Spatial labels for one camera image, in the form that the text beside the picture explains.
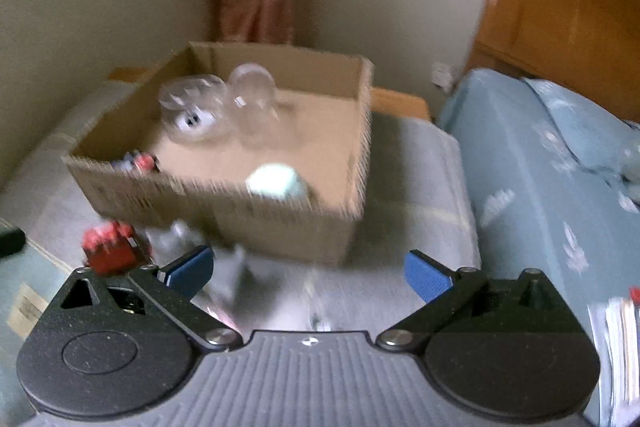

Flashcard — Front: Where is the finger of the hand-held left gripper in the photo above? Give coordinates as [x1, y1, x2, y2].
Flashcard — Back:
[0, 228, 26, 259]

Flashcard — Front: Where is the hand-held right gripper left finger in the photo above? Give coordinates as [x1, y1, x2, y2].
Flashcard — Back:
[47, 245, 243, 353]

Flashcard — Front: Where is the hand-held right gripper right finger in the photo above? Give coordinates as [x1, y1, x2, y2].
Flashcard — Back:
[376, 249, 576, 353]

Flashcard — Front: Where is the red toy car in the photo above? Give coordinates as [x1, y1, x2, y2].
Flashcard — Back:
[81, 221, 152, 277]

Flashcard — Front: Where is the cardboard box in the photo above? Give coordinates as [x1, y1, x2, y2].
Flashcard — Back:
[62, 41, 376, 267]

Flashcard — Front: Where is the blue flowered bed sheet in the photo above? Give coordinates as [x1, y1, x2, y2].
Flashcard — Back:
[436, 68, 640, 427]

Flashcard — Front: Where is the small red-capped bottle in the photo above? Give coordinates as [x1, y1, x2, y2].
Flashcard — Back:
[112, 150, 162, 176]

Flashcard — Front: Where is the white round lid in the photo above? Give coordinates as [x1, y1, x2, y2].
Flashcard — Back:
[246, 163, 309, 201]

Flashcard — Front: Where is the clear container with eye print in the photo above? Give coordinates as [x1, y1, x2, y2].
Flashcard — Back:
[158, 74, 229, 146]

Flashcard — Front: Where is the clear round jar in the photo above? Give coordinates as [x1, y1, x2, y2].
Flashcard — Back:
[227, 63, 282, 144]

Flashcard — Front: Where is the stack of papers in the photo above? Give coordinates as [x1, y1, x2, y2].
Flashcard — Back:
[586, 294, 640, 427]

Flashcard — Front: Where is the blue flowered pillow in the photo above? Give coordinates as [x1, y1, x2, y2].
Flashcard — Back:
[521, 78, 640, 180]

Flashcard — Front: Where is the wooden headboard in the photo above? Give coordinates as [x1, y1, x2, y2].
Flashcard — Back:
[462, 0, 640, 124]

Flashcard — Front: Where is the white wall charger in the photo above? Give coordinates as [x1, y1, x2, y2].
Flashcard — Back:
[430, 62, 454, 88]

